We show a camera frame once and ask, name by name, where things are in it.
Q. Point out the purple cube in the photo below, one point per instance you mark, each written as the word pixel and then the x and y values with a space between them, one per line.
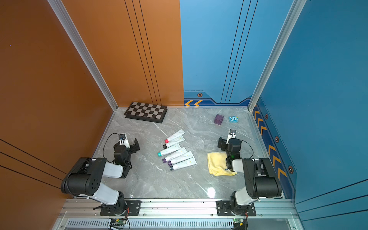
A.
pixel 218 119

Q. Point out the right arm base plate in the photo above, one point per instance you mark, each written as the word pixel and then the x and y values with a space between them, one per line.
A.
pixel 226 208

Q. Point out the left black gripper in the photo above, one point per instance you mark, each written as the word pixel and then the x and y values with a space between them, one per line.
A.
pixel 136 146

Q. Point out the pink cap toothpaste tube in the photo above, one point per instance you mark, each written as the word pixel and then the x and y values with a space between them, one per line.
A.
pixel 175 136

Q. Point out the green cap toothpaste tube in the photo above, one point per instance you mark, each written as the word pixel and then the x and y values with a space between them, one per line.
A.
pixel 169 150

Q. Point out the yellow microfibre cloth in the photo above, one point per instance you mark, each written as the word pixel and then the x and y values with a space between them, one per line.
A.
pixel 217 164

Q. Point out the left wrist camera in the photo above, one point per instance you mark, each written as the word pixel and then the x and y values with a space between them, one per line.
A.
pixel 123 140

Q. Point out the dark blue cap tube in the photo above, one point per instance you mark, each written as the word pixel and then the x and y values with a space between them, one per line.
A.
pixel 183 164

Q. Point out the green circuit board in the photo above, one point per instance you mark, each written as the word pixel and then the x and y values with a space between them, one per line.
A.
pixel 118 223
pixel 240 224

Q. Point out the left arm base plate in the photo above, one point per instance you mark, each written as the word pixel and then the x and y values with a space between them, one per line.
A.
pixel 127 208

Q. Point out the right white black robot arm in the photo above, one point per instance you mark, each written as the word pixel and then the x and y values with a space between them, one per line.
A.
pixel 260 177

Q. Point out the right green circuit board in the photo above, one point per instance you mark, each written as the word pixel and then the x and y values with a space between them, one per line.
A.
pixel 240 224

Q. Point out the aluminium front rail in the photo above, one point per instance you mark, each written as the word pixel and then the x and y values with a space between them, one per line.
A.
pixel 181 208

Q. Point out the left green circuit board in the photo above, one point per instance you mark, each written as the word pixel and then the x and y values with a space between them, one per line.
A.
pixel 118 223

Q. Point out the purple cap toothpaste tube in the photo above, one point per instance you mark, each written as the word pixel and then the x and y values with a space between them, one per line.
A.
pixel 175 154

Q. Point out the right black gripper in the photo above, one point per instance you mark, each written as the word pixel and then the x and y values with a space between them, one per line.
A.
pixel 224 143

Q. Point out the black cap toothpaste tube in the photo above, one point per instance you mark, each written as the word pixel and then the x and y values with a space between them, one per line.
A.
pixel 173 142

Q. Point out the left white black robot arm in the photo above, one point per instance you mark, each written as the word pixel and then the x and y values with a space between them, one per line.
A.
pixel 85 178

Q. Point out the black white chessboard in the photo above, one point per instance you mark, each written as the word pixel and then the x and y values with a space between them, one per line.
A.
pixel 146 112

